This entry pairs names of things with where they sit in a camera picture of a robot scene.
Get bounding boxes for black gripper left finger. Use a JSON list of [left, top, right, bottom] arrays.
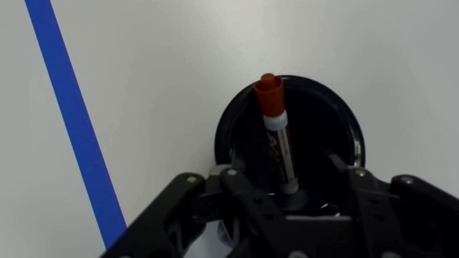
[[101, 168, 287, 258]]

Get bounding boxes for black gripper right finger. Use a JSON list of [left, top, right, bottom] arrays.
[[325, 153, 459, 258]]

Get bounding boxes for orange marker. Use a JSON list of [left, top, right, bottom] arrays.
[[253, 74, 299, 196]]

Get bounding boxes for dark speckled mug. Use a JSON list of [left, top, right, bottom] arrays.
[[214, 75, 366, 217]]

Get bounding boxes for blue tape line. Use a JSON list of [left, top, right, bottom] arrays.
[[25, 0, 127, 249]]

